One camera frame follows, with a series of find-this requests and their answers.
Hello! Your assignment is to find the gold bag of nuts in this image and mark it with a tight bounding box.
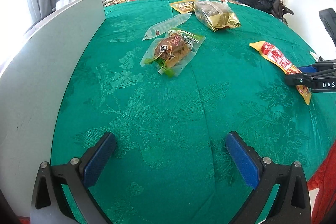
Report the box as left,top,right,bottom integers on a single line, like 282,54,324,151
193,0,241,32

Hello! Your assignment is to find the flat yellow snack packet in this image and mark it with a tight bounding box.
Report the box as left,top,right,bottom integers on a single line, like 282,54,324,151
170,0,196,14

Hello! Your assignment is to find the long clear snack packet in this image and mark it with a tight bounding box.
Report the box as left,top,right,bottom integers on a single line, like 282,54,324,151
142,13,192,41

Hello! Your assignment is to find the green patterned blanket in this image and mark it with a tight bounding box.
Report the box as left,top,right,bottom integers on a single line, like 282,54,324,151
50,0,336,224

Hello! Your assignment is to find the clear green chicken packet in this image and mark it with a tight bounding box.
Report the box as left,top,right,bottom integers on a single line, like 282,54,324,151
140,27,205,78

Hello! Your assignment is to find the red and yellow snack packet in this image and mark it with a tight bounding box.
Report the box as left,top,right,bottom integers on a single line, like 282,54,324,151
249,41,313,105

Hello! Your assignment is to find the long white cardboard box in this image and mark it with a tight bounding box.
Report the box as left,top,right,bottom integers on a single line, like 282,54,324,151
0,0,106,219

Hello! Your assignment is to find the phone in clear case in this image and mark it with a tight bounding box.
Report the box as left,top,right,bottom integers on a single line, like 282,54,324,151
310,51,326,62

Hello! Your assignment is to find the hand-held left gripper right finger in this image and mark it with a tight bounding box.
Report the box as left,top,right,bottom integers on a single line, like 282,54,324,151
225,131,312,224

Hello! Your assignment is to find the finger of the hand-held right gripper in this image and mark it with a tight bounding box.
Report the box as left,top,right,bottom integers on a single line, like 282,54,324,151
285,72,317,86
297,59,336,73

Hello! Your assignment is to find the black clothes pile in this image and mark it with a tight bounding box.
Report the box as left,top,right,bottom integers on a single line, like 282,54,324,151
238,0,285,21

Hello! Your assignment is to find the dark wooden chair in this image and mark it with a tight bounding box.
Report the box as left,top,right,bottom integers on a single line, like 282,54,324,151
278,4,294,28

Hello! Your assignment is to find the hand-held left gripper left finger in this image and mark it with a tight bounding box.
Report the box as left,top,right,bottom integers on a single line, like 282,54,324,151
30,132,117,224

